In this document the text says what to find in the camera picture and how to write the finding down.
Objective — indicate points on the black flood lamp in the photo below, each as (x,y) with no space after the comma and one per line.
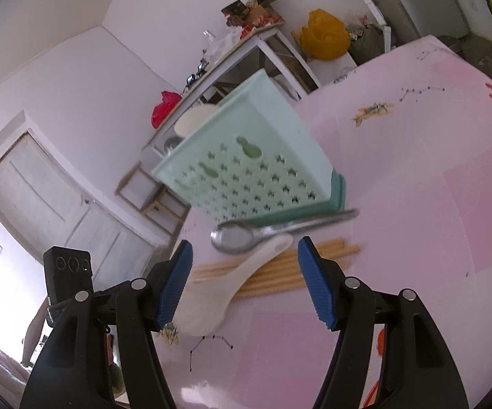
(190,79)
(202,67)

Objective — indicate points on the yellow plastic bag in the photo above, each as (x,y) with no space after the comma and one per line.
(322,36)

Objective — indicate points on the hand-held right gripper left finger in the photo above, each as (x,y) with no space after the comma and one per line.
(175,283)

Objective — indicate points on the brown box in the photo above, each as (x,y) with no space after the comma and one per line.
(235,10)

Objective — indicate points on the person's left forearm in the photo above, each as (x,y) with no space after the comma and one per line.
(33,332)

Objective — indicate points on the bundle of wooden chopsticks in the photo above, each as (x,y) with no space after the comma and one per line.
(271,280)

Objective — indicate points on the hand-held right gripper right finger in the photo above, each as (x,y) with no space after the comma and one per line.
(314,289)

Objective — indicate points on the wooden chair with dark seat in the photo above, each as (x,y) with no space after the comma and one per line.
(143,211)

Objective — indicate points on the clear plastic bag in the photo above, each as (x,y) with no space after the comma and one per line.
(224,44)

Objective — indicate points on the dark green bag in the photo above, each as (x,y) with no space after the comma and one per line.
(367,44)

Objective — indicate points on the red plastic bag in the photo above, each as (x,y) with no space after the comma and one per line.
(165,108)

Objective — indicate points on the mint green utensil holder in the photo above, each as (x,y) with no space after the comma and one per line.
(250,110)

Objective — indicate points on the grey refrigerator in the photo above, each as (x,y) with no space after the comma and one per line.
(433,0)

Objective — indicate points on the white desk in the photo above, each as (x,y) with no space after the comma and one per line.
(267,36)

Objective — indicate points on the white panel door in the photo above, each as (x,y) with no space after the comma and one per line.
(37,187)

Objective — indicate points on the white rice paddle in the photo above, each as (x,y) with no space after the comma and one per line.
(195,119)
(212,298)

